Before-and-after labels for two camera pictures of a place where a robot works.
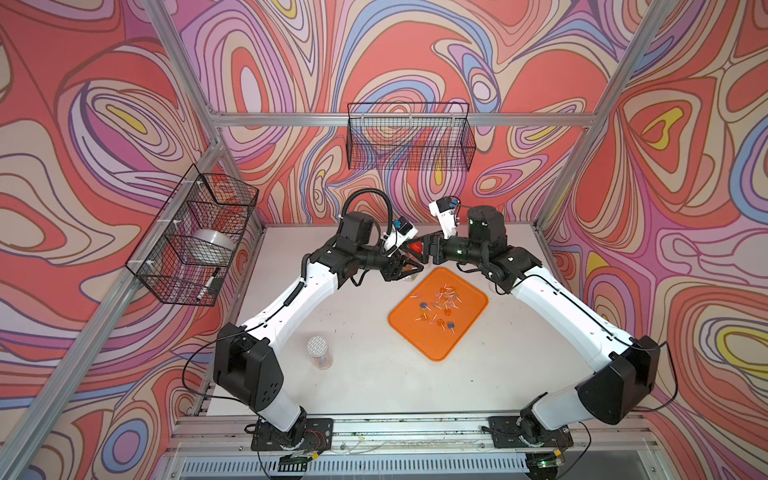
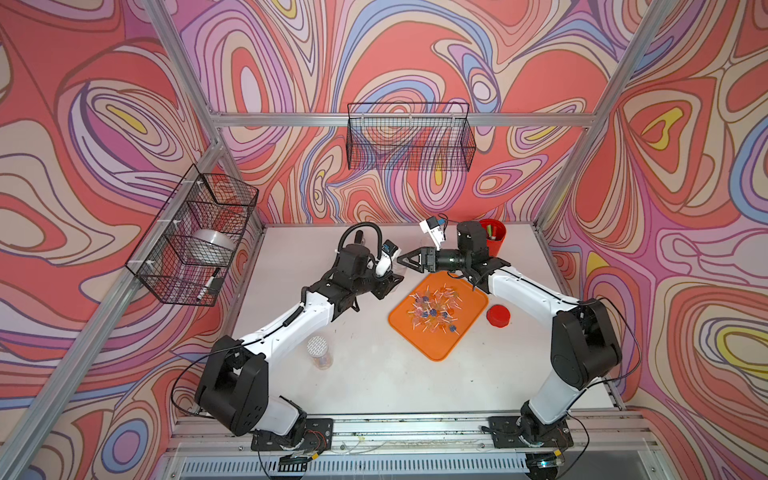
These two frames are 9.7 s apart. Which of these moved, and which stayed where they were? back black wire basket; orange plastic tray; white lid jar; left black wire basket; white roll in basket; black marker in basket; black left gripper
Moved: black left gripper
Stayed: white lid jar; back black wire basket; left black wire basket; orange plastic tray; black marker in basket; white roll in basket
